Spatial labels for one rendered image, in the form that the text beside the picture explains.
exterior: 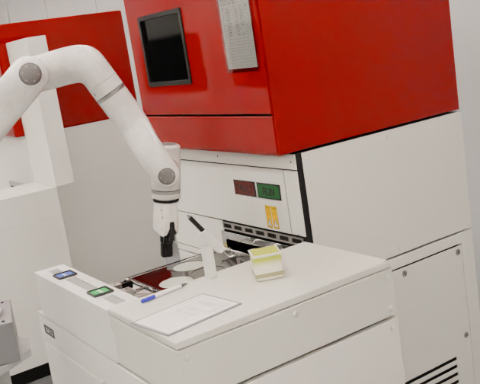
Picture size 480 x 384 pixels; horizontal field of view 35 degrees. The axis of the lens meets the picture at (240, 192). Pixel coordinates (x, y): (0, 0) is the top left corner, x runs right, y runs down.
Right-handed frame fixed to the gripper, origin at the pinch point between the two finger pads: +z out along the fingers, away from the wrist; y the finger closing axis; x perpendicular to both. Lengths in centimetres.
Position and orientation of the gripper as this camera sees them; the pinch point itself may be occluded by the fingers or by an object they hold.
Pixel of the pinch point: (166, 249)
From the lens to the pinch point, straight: 226.3
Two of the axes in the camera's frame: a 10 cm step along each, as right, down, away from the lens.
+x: 9.1, -0.8, 4.0
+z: -0.1, 9.7, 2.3
